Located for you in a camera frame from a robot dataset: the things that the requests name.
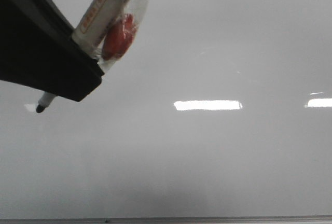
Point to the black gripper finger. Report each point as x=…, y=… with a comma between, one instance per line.
x=37, y=51

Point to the white black whiteboard marker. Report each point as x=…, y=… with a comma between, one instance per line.
x=91, y=30

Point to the white whiteboard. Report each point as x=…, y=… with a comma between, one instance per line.
x=207, y=114

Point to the red piece in clear tape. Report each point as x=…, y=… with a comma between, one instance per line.
x=121, y=34

